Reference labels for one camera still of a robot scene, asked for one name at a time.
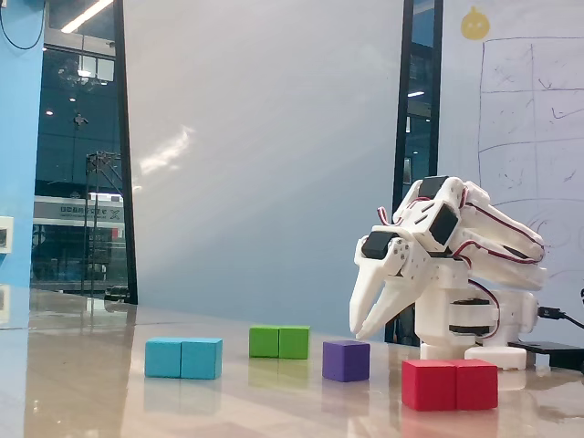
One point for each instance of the white wall socket plate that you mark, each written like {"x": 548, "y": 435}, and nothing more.
{"x": 5, "y": 235}

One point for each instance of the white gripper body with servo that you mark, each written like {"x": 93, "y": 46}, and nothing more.
{"x": 382, "y": 266}

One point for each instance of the green long block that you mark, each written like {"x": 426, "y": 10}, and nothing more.
{"x": 278, "y": 342}

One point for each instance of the whiteboard with pen drawings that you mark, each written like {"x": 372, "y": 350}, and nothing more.
{"x": 515, "y": 114}

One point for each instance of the red long block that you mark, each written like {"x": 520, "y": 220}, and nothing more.
{"x": 447, "y": 385}

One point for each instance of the light blue long block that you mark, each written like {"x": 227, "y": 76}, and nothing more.
{"x": 182, "y": 358}

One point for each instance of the black window frame post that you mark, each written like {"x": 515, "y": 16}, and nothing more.
{"x": 125, "y": 159}
{"x": 406, "y": 114}

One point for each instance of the yellow round sticker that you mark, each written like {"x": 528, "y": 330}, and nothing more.
{"x": 475, "y": 25}

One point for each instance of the plain white board panel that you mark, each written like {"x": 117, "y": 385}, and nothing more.
{"x": 264, "y": 159}

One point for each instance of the dark metal scaffold tower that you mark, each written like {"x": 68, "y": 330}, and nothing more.
{"x": 89, "y": 219}

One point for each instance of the white robot arm with base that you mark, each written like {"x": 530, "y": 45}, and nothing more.
{"x": 438, "y": 315}

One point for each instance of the white fixed gripper finger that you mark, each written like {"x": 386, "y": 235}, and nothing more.
{"x": 365, "y": 292}

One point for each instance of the white moving gripper finger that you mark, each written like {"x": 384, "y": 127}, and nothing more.
{"x": 392, "y": 301}

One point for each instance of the small purple cube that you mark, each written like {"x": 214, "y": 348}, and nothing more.
{"x": 344, "y": 360}

